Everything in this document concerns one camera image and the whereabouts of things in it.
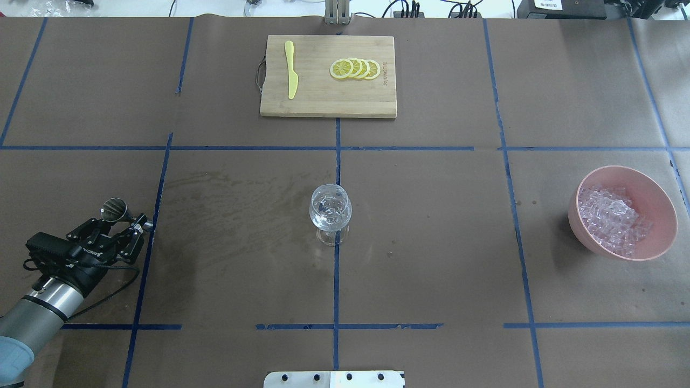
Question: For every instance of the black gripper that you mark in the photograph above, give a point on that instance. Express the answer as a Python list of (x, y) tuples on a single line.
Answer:
[(82, 265)]

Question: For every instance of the steel double jigger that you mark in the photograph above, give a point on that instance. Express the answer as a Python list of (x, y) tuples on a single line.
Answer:
[(115, 210)]

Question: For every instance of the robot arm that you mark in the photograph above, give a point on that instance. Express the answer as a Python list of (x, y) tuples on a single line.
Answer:
[(36, 318)]

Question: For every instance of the clear wine glass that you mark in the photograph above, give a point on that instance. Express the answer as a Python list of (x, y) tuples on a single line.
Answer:
[(330, 211)]

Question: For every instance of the clear ice cubes pile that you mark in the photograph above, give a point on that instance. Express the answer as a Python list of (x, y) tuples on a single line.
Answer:
[(610, 216)]

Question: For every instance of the yellow plastic knife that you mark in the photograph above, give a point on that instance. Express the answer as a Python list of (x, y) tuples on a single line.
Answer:
[(293, 78)]

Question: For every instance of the bamboo cutting board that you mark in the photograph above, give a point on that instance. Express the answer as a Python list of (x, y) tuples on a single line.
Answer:
[(319, 94)]

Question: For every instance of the front lemon slice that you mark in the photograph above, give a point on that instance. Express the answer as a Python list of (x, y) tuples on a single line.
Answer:
[(341, 69)]

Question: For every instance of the lemon slice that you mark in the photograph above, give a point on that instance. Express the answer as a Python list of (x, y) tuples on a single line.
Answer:
[(374, 69), (364, 69), (341, 69), (356, 67)]

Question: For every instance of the back lemon slice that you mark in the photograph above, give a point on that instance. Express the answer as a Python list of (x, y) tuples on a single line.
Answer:
[(374, 69)]

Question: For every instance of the black device box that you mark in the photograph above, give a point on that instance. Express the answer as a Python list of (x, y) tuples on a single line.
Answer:
[(561, 10)]

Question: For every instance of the pink bowl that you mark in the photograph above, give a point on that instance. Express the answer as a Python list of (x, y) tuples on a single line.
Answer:
[(649, 200)]

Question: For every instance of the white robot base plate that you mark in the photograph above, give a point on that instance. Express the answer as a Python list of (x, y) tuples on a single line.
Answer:
[(356, 378)]

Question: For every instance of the aluminium frame post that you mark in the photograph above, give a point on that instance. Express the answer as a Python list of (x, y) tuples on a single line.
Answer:
[(337, 12)]

